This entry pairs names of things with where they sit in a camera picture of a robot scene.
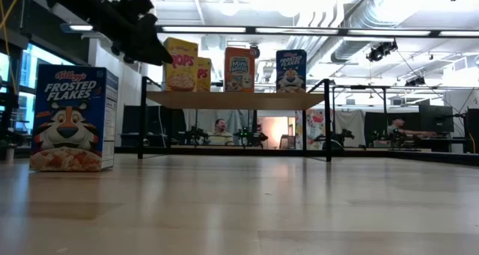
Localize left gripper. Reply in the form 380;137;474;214
108;0;174;67

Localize yellow Corn Pops cereal box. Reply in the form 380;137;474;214
197;56;213;93
162;37;200;93

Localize orange Mini-Wheats cereal box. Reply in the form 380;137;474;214
224;46;257;94

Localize blue Frosted Flakes cereal box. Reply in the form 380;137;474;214
275;49;308;94
29;63;120;173

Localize wooden shelf black metal legs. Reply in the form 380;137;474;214
137;76;334;163

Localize ceiling light panel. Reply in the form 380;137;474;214
59;22;101;34

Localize person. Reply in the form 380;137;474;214
204;118;236;147
386;117;439;141

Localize small white cup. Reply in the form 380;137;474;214
2;142;16;163

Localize colourful printed banner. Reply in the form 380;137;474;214
295;108;335;151

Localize black metal rack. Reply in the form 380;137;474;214
331;85;392;151

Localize white curtain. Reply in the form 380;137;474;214
332;109;367;148

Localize black ceiling spotlight cluster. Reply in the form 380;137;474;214
403;75;427;87
365;40;400;64

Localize long ceiling light strip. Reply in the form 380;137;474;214
155;25;479;39

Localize black monitor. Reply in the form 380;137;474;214
418;104;455;135

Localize black metal table frame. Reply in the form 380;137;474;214
114;145;479;167

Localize yellow cable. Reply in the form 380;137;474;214
0;0;24;96

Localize silver ventilation duct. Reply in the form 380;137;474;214
305;0;397;73

